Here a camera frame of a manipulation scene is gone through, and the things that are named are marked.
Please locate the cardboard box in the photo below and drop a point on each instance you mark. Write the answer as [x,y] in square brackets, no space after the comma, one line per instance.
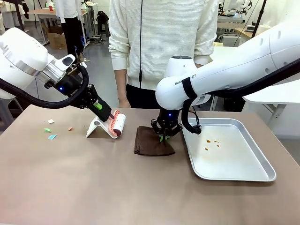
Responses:
[56,39]

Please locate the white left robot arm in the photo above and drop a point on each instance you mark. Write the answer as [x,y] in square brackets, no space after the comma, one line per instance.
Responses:
[21,54]

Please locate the green paper scrap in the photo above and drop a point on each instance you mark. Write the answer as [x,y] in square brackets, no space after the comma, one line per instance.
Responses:
[48,130]

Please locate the dark brown cloth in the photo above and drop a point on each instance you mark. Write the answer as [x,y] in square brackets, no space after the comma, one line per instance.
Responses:
[147,143]

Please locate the wooden background table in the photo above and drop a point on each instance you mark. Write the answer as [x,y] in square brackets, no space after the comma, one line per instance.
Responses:
[42,12]

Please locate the person's black trousers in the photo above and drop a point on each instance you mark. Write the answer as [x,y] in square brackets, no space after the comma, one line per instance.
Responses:
[140,97]

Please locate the silver metal tray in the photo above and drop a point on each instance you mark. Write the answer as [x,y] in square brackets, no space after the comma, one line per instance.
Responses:
[229,161]

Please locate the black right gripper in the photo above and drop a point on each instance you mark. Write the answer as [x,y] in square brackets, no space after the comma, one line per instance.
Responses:
[168,116]

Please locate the black tripod pole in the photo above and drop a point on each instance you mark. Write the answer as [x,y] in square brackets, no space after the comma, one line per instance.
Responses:
[259,16]

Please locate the black background chair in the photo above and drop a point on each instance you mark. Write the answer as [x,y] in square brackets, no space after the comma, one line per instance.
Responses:
[102,21]

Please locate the grey plastic stool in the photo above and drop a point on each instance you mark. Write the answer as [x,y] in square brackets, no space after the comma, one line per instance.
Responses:
[7,112]

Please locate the person's right hand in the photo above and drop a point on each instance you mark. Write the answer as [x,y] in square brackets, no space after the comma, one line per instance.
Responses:
[123,103]

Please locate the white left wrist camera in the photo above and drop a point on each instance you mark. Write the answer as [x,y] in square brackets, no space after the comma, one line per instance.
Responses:
[66,61]

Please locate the person's right forearm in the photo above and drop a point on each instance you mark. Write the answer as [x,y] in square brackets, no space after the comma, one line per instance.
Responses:
[120,82]

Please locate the blue paper scrap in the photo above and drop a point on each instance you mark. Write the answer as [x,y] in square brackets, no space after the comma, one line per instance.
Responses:
[52,137]

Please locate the background person white coat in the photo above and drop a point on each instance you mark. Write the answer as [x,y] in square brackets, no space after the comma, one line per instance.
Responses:
[70,28]

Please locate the white angled stand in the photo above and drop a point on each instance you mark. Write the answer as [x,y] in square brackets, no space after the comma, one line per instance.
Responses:
[96,127]

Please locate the white side table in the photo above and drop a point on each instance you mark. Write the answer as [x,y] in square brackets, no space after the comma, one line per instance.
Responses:
[269,96]

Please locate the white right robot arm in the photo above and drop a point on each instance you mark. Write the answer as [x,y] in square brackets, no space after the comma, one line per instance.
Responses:
[234,63]

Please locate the person's white knit sweater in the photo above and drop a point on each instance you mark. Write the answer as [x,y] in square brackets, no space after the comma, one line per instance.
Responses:
[164,35]

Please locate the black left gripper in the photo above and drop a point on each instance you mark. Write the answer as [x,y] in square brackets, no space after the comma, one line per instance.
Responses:
[70,86]

